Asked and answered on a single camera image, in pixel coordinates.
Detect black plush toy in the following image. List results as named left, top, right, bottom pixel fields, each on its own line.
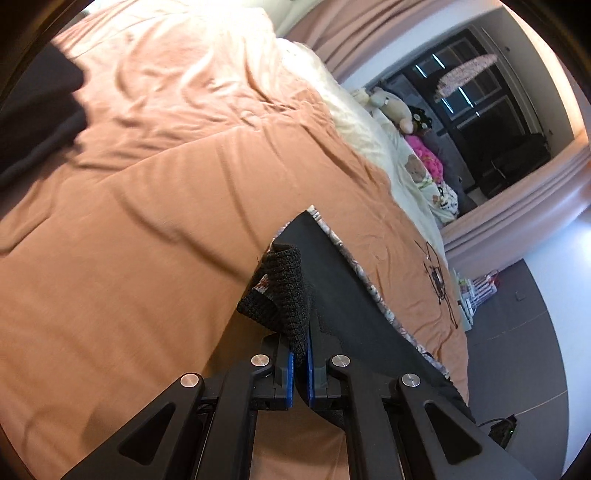
left=408, top=106, right=433, bottom=136

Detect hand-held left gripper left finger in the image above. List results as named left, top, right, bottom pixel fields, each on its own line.
left=60, top=333, right=296, bottom=480

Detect dark cloth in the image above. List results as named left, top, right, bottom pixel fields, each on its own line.
left=0, top=44, right=89, bottom=186

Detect dark window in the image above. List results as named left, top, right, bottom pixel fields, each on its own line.
left=382, top=28, right=555, bottom=200

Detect pink plush toy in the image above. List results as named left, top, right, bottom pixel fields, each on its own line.
left=406, top=134, right=445, bottom=179

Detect orange bed blanket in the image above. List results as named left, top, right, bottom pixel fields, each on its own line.
left=0, top=7, right=469, bottom=480

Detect beige plush toy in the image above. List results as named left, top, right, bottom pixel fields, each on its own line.
left=368, top=87, right=414, bottom=133

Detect black power strip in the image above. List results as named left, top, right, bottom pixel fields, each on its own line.
left=488, top=415, right=519, bottom=449

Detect cream quilt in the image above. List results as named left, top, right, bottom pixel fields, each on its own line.
left=277, top=39, right=458, bottom=259

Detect black knit pants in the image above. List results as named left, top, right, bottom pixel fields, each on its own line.
left=236, top=210, right=476, bottom=430

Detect black cable with small device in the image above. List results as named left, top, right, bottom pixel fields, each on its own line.
left=413, top=240, right=461, bottom=331

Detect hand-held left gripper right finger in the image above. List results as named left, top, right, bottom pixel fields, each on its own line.
left=305, top=318, right=539, bottom=480

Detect beige curtain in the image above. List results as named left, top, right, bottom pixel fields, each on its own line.
left=441, top=141, right=591, bottom=274
left=287, top=0, right=506, bottom=85

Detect floral hanging cloth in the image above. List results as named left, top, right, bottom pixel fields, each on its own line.
left=436, top=54, right=498, bottom=99

